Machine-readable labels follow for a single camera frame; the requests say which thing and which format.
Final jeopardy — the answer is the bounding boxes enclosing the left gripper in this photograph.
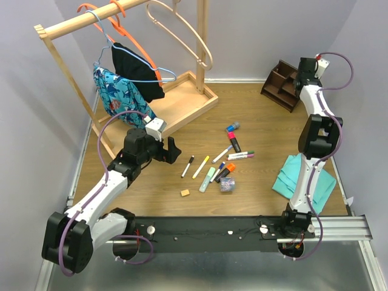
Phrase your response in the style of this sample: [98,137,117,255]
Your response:
[138,131,182,164]

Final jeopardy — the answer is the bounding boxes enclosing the black cap whiteboard marker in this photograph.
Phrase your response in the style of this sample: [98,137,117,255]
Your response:
[181,155,195,178]

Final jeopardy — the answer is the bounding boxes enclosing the brown wooden desk organizer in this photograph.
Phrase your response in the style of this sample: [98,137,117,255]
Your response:
[261,59,299,113]

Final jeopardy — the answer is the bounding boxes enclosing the yellow cap marker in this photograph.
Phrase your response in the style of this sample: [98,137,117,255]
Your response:
[192,155,210,179]

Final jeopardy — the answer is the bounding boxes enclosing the purple cap white marker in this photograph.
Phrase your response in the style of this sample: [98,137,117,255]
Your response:
[212,145,233,164]

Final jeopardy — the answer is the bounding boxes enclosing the clear paperclip jar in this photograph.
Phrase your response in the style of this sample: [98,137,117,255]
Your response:
[219,177,236,192]

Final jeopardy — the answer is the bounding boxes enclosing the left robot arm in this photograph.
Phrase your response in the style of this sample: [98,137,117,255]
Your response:
[42,129,182,276]

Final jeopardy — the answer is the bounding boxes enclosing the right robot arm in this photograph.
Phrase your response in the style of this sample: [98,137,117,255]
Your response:
[279,55,343,238]

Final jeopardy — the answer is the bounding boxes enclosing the mint green highlighter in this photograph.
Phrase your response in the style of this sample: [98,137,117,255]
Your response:
[199,167,216,193]

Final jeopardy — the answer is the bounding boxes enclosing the blue cap whiteboard marker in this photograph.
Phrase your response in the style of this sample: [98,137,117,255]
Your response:
[210,161,226,183]

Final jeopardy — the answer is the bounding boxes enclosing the wooden clothes rack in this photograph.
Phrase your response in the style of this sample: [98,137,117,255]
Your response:
[34,1,218,158]

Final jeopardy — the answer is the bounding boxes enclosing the orange black highlighter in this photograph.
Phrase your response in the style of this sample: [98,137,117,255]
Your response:
[214,163,236,183]

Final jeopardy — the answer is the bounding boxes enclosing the pink cap white marker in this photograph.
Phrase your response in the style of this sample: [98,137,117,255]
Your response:
[226,154,255,161]

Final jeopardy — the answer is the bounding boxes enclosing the pink black highlighter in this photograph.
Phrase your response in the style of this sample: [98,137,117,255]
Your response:
[227,132,241,153]

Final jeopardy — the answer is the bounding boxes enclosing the green cap white marker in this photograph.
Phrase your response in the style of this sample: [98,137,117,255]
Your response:
[227,151,255,158]

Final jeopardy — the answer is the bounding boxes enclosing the blue patterned shorts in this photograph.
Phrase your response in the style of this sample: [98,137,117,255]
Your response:
[93,65,156,119]

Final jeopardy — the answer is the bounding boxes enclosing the black garment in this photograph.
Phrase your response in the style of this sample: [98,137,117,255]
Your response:
[112,42,165,103]

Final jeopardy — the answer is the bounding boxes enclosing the teal folded cloth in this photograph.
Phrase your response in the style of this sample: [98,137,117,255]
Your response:
[272,153,336,214]

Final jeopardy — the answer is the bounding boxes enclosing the orange plastic hanger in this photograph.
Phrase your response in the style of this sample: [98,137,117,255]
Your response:
[77,0,163,87]

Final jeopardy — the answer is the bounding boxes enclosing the wooden clothes hanger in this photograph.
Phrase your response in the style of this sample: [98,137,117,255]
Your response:
[145,0,215,71]

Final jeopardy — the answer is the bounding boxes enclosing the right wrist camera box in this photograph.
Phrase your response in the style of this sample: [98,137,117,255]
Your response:
[315,57,330,79]

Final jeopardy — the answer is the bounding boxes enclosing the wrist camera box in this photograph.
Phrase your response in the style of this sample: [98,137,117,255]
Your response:
[145,118,167,142]
[315,57,330,79]

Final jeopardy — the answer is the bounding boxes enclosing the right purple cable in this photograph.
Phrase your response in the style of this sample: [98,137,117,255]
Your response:
[283,52,355,261]

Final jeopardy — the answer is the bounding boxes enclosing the purple cable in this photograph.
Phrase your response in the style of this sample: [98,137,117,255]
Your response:
[57,110,155,277]
[283,52,355,261]

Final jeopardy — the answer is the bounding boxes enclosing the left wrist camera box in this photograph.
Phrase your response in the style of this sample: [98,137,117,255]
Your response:
[145,118,167,142]

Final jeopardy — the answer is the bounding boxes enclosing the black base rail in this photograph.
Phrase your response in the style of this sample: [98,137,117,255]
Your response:
[124,215,315,253]

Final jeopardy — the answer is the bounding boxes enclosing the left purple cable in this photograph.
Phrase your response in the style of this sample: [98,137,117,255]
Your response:
[57,110,155,277]

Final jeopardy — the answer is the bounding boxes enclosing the light blue wire hanger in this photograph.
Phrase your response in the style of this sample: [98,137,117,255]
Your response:
[85,9,177,87]

